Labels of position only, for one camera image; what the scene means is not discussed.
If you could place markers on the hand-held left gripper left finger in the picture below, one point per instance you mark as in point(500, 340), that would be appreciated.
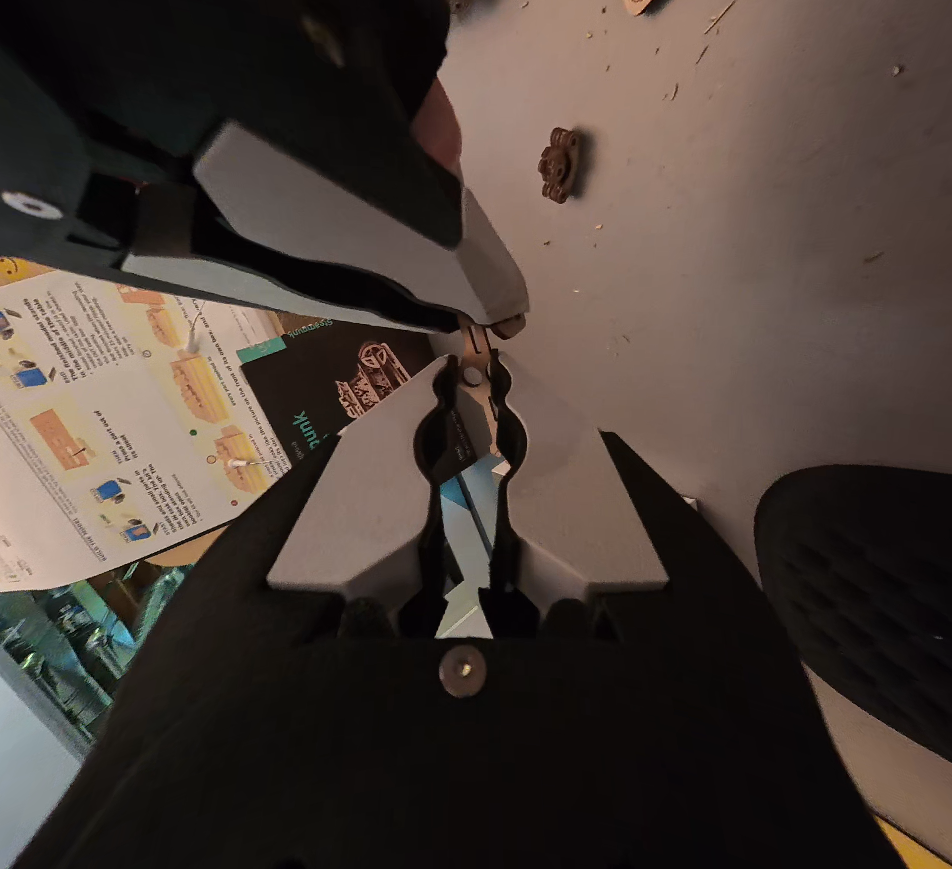
point(364, 505)

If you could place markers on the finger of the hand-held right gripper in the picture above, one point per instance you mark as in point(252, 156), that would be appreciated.
point(334, 215)
point(222, 275)

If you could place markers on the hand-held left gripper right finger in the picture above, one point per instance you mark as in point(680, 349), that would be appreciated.
point(572, 498)

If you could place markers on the slotted wooden model part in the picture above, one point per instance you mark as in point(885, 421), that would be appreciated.
point(479, 356)

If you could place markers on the small wooden model part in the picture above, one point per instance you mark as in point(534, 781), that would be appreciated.
point(511, 325)

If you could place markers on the dark model kit box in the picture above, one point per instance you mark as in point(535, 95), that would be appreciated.
point(320, 378)

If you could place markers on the person's right hand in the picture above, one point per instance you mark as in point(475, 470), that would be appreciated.
point(440, 130)

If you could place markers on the printed instruction sheet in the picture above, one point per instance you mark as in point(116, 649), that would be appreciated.
point(112, 393)

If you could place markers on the flower-shaped wooden gear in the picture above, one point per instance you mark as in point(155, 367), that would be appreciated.
point(559, 165)

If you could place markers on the black mesh chair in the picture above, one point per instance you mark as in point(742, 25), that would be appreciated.
point(854, 587)

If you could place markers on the glass display shelving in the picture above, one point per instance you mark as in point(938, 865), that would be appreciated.
point(59, 631)

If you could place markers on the white board panel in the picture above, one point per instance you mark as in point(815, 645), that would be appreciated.
point(21, 773)

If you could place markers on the yellow object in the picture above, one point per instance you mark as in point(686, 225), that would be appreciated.
point(918, 847)

